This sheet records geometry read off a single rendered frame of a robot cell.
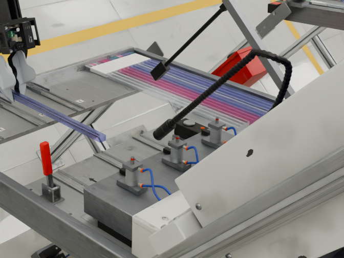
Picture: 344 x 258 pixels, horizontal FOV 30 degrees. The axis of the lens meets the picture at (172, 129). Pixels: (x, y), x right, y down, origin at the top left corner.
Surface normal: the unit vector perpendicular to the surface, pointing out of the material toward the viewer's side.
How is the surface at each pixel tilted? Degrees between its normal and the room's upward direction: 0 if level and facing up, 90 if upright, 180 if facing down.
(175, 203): 42
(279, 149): 90
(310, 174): 90
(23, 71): 86
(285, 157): 90
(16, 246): 0
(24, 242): 0
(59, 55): 0
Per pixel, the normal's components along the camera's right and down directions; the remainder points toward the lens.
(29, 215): -0.67, 0.30
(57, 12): 0.53, -0.44
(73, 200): 0.04, -0.90
